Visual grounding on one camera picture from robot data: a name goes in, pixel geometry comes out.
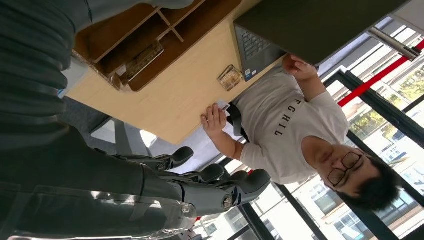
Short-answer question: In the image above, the small clear plastic box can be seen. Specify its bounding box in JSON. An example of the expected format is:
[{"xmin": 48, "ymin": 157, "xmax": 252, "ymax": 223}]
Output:
[{"xmin": 216, "ymin": 64, "xmax": 244, "ymax": 93}]

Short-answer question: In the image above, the metal pole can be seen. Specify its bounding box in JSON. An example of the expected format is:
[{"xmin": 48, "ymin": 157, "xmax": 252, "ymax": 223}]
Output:
[{"xmin": 365, "ymin": 26, "xmax": 422, "ymax": 62}]

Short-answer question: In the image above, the white card reader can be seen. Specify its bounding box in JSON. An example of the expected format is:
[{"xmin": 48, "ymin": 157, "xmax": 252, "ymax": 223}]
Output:
[{"xmin": 58, "ymin": 57, "xmax": 90, "ymax": 100}]

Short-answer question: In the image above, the dark grey laptop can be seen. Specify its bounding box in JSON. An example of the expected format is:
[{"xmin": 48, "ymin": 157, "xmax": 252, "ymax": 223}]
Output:
[{"xmin": 232, "ymin": 0, "xmax": 412, "ymax": 83}]

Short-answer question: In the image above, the black office chair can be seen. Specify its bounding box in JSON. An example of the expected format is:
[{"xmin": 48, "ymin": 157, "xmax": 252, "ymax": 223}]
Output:
[{"xmin": 226, "ymin": 103, "xmax": 251, "ymax": 143}]

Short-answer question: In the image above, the person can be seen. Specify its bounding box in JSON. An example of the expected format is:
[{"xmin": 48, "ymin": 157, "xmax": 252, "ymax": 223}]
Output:
[{"xmin": 200, "ymin": 54, "xmax": 403, "ymax": 213}]

